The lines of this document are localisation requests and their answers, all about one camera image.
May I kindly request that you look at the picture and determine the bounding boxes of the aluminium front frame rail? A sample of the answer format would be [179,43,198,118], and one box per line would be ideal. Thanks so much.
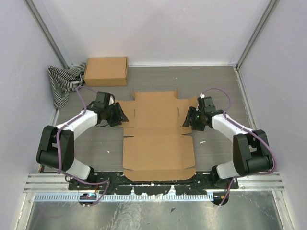
[24,172,284,192]

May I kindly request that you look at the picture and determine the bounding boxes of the folded brown cardboard box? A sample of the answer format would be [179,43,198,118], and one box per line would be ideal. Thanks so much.
[84,57,128,87]

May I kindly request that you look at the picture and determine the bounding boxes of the left aluminium corner post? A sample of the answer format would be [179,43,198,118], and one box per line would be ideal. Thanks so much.
[24,0,69,68]

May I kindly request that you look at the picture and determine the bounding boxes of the striped black white cloth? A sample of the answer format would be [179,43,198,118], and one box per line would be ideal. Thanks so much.
[47,63,86,109]

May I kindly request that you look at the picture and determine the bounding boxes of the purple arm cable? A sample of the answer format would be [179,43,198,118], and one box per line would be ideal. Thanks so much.
[56,86,111,208]
[200,87,277,207]

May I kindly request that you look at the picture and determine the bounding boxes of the aluminium corner post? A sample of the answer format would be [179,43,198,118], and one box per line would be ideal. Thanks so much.
[236,0,279,71]
[24,0,69,68]

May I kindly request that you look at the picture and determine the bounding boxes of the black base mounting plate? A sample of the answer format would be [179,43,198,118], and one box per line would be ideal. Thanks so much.
[65,171,239,196]

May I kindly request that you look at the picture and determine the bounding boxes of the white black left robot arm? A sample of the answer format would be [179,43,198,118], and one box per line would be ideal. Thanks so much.
[36,91,128,190]

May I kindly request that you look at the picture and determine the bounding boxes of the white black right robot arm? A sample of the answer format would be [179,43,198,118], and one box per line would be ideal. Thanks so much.
[183,94,274,189]

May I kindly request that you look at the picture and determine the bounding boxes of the brown cardboard box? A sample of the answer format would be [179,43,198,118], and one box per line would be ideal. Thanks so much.
[119,91,197,182]
[84,57,128,87]

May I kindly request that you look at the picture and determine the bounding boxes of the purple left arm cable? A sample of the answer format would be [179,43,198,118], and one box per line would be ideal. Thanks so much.
[56,86,111,208]

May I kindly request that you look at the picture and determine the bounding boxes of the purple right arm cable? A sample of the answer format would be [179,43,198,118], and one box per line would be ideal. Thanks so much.
[200,87,277,207]

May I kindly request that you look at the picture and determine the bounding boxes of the right aluminium corner post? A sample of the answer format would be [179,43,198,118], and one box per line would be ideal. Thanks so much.
[236,0,279,71]

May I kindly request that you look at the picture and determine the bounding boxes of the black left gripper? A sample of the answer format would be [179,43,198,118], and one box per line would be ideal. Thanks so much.
[105,102,129,127]

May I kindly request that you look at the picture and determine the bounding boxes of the white slotted cable duct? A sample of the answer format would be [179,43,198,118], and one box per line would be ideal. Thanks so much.
[34,192,214,202]

